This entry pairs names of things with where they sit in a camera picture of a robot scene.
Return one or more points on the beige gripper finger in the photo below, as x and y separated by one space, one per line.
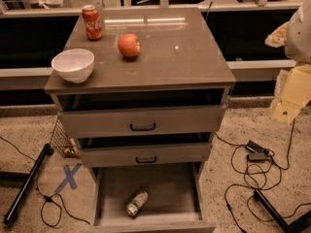
278 37
292 93

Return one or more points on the white green 7up can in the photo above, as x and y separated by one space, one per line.
135 204

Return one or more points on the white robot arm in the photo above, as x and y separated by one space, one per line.
298 39

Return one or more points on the grey drawer cabinet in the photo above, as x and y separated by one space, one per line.
179 65

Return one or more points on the middle grey drawer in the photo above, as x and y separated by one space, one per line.
156 154

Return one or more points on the bottom grey open drawer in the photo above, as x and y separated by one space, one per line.
174 205

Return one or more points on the top grey drawer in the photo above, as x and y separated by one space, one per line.
156 121

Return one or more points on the red Coca-Cola can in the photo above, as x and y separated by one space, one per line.
92 22

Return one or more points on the black power adapter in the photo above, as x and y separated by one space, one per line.
256 152

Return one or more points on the black bar right floor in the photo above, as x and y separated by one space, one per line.
300 225

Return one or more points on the black bar floor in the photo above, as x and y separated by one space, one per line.
300 225
11 215

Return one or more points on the red apple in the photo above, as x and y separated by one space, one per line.
128 45

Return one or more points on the white bowl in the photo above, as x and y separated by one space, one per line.
74 65

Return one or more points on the blue tape cross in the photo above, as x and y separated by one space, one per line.
69 177

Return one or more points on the black bar left floor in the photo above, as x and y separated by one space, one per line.
11 215

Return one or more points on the wire mesh basket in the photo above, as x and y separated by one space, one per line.
61 143

